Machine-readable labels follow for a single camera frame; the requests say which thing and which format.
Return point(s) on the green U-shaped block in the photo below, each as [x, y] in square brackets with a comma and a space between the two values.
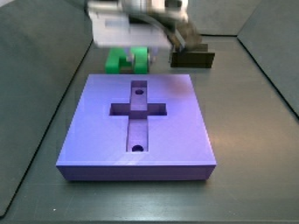
[116, 60]

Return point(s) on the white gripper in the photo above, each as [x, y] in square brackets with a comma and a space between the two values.
[128, 23]

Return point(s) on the black fixture bracket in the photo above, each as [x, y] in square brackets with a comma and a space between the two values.
[199, 58]

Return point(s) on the purple board with cross slot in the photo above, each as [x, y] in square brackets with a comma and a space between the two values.
[136, 130]

